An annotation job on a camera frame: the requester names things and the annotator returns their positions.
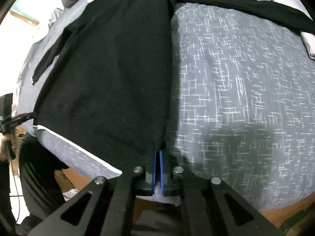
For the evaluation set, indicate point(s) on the folded light grey garment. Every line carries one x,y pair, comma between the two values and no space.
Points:
295,4

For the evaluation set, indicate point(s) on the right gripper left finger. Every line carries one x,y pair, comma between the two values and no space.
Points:
104,206

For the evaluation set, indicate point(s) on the person left hand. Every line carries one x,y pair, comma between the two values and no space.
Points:
9,145

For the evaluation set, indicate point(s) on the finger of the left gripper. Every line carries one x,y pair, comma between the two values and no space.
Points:
24,117

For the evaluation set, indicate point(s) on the blue patterned bed sheet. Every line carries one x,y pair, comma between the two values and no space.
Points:
241,104

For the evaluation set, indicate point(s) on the black sweater white trim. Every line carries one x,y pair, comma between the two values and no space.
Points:
109,88

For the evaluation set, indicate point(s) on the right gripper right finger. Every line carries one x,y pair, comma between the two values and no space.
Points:
210,206

